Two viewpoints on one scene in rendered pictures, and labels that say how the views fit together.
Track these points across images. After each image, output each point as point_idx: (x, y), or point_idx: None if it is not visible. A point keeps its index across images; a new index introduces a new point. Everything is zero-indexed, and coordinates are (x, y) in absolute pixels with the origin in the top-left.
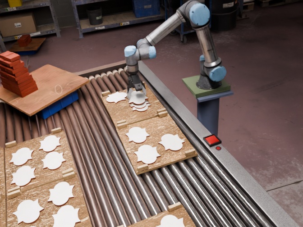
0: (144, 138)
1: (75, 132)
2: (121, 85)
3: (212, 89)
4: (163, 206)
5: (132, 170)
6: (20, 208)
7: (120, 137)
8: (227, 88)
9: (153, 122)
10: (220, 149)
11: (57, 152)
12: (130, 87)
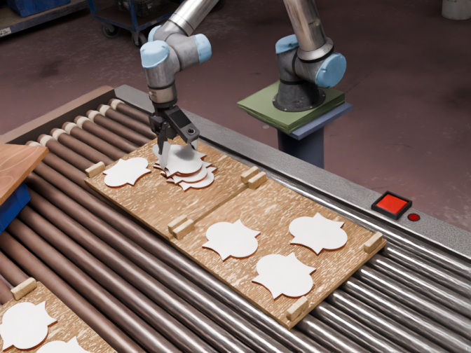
0: (254, 243)
1: (73, 278)
2: (115, 144)
3: (315, 107)
4: None
5: (271, 323)
6: None
7: (195, 255)
8: (339, 99)
9: (246, 202)
10: (419, 219)
11: (59, 342)
12: (165, 138)
